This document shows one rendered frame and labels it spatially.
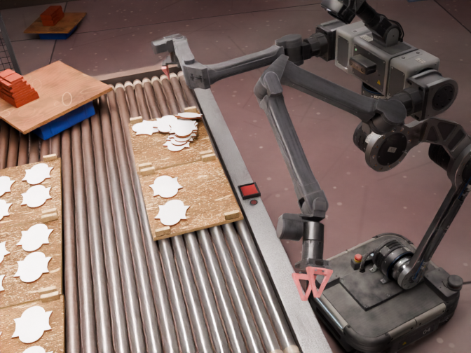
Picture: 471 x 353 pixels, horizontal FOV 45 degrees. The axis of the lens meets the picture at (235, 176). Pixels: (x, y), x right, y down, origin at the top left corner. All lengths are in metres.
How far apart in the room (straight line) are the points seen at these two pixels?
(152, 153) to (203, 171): 0.28
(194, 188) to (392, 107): 0.94
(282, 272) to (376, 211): 1.70
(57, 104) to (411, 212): 2.14
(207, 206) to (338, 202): 1.56
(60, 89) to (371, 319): 1.88
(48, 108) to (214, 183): 0.96
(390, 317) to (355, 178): 1.34
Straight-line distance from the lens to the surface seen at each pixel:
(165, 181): 2.37
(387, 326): 2.72
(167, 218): 2.19
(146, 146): 2.62
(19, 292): 2.12
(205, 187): 2.32
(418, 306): 2.82
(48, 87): 3.07
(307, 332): 1.83
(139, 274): 2.05
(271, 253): 2.05
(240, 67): 2.05
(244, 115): 4.51
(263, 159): 4.02
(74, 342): 1.93
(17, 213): 2.44
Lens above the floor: 2.39
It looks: 38 degrees down
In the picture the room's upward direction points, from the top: 5 degrees counter-clockwise
